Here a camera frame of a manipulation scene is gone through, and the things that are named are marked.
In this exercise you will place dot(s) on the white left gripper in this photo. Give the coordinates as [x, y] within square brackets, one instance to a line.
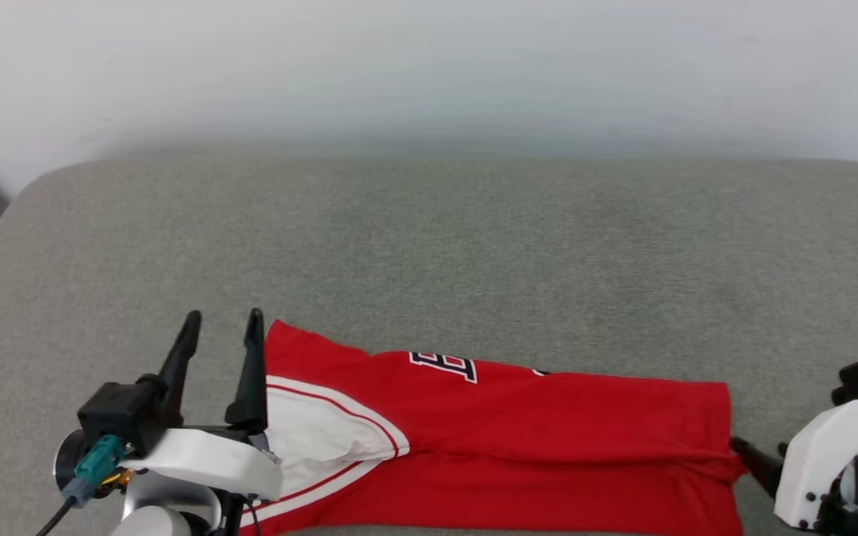
[205, 454]

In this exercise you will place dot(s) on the red and white sports jersey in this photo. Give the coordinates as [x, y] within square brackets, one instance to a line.
[518, 447]

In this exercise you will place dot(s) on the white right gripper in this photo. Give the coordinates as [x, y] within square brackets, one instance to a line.
[809, 469]

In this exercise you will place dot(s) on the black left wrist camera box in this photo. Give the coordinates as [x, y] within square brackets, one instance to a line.
[120, 413]

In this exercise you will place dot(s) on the grey fabric sofa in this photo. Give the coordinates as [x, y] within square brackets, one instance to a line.
[429, 253]

